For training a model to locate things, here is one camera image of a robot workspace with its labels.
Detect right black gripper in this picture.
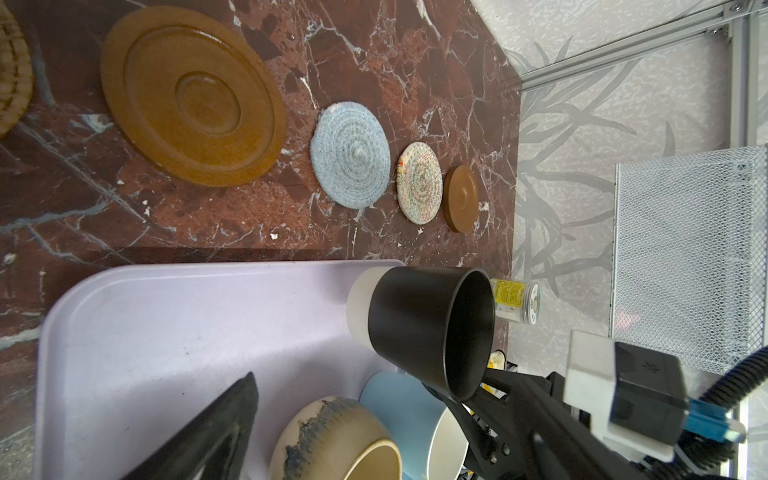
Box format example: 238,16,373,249
426,369,643,479

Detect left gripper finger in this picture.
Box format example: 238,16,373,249
125,373,259,479

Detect beige mug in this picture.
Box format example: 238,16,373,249
268,396,403,480

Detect black mug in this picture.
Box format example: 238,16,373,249
346,266,495,402

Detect brown wooden coaster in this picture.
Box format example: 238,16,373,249
100,6,287,187
443,165,479,233

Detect white patterned round coaster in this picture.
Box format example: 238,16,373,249
396,142,443,225

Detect light blue woven coaster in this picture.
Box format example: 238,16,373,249
310,101,392,210

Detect lavender plastic tray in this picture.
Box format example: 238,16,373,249
33,260,390,479

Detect green labelled tin can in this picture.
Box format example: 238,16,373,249
491,279,541,326

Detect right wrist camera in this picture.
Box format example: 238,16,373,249
563,330,747,462

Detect white wire basket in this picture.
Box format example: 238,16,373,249
610,145,767,375

